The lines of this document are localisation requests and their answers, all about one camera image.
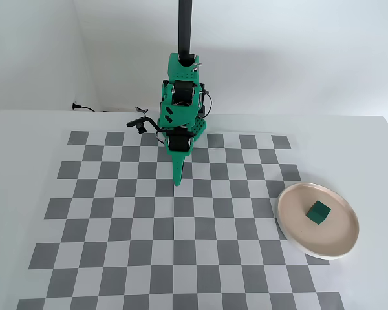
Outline grey checkerboard mat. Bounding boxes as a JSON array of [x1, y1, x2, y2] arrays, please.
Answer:
[[17, 130, 345, 310]]

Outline beige round plate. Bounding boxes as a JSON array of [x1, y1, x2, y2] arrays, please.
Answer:
[[276, 182, 360, 260]]

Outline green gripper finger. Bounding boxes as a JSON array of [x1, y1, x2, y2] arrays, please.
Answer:
[[171, 153, 188, 187]]

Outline black motor cable loop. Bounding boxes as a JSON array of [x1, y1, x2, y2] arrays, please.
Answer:
[[201, 91, 213, 118]]

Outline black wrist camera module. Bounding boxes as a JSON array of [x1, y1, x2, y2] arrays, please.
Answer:
[[126, 116, 164, 136]]

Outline black vertical pole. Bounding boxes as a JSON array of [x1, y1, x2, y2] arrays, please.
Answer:
[[177, 0, 194, 64]]

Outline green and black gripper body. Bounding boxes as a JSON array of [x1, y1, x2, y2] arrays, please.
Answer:
[[164, 127, 197, 157]]

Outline dark green cube dice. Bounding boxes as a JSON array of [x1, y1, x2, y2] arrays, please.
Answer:
[[305, 200, 332, 225]]

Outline black power cable with plug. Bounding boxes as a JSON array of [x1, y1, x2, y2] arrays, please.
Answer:
[[72, 101, 108, 113]]

